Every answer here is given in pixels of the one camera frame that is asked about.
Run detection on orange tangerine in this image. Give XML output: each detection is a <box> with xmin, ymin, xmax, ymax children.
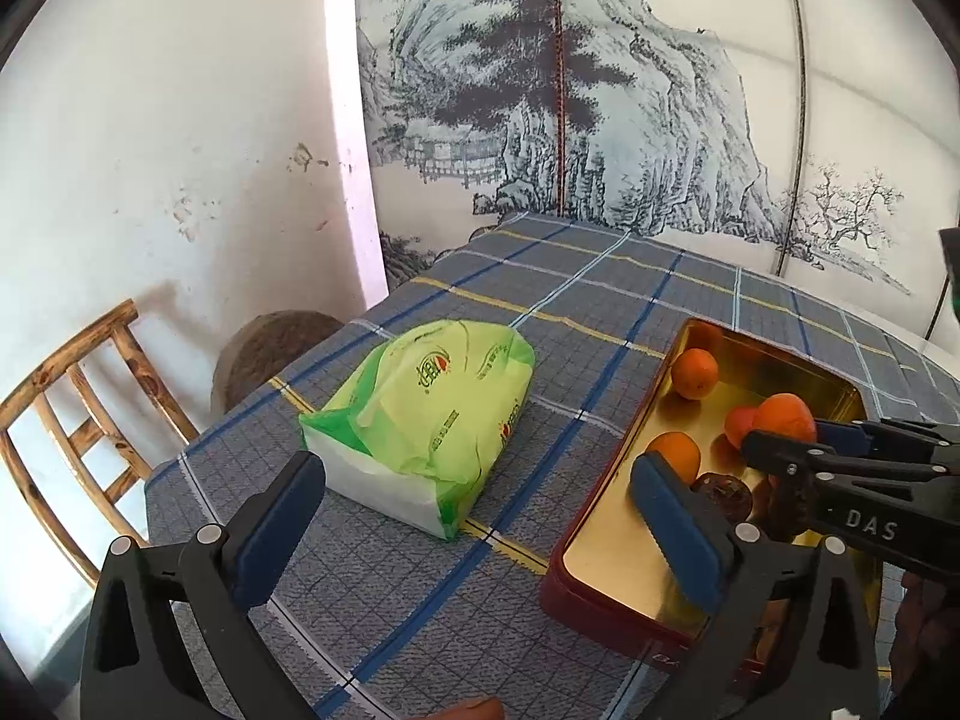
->
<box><xmin>646</xmin><ymin>431</ymin><xmax>701</xmax><ymax>486</ymax></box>
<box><xmin>752</xmin><ymin>394</ymin><xmax>817</xmax><ymax>444</ymax></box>
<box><xmin>670</xmin><ymin>348</ymin><xmax>719</xmax><ymax>401</ymax></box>

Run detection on red tomato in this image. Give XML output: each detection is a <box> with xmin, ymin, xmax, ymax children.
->
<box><xmin>724</xmin><ymin>405</ymin><xmax>757</xmax><ymax>450</ymax></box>

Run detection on dark water chestnut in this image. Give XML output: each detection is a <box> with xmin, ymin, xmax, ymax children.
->
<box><xmin>692</xmin><ymin>473</ymin><xmax>754</xmax><ymax>525</ymax></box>

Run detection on orange tangerine top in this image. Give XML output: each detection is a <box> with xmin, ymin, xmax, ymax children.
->
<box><xmin>646</xmin><ymin>431</ymin><xmax>701</xmax><ymax>486</ymax></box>

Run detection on person right hand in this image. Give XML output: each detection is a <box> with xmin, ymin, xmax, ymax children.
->
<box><xmin>890</xmin><ymin>572</ymin><xmax>958</xmax><ymax>694</ymax></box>

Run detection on person left hand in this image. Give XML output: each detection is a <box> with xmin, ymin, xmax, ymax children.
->
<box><xmin>423</xmin><ymin>697</ymin><xmax>505</xmax><ymax>720</ymax></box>

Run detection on red gold toffee tin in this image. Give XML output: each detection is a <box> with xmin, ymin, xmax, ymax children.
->
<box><xmin>540</xmin><ymin>319</ymin><xmax>866</xmax><ymax>668</ymax></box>

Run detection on wooden chair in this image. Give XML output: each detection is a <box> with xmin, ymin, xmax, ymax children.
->
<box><xmin>0</xmin><ymin>297</ymin><xmax>202</xmax><ymax>590</ymax></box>

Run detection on brown round stool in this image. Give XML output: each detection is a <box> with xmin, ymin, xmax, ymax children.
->
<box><xmin>210</xmin><ymin>309</ymin><xmax>343</xmax><ymax>416</ymax></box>

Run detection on green tissue pack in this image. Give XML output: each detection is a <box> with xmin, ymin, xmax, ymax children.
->
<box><xmin>299</xmin><ymin>320</ymin><xmax>535</xmax><ymax>541</ymax></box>

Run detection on ink landscape folding screen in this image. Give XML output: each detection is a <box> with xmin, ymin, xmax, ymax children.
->
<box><xmin>356</xmin><ymin>0</ymin><xmax>958</xmax><ymax>351</ymax></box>

